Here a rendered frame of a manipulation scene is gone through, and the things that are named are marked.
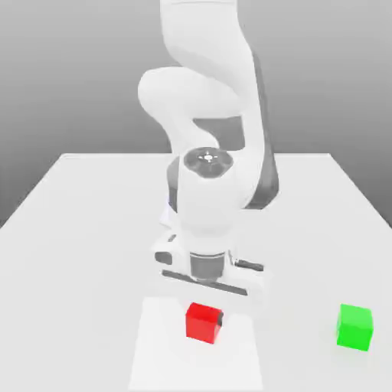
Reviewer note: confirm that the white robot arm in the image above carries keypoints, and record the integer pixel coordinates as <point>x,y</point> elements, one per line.
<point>211,196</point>

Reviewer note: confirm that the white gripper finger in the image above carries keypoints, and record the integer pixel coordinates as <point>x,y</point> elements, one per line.
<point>227,318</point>

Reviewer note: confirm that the small green cube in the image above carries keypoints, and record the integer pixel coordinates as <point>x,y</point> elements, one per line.
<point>354,327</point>

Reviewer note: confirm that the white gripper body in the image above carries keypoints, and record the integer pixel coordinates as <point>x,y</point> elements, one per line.
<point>245,281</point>

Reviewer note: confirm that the small red cube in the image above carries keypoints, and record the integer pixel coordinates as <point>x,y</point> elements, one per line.
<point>202,324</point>

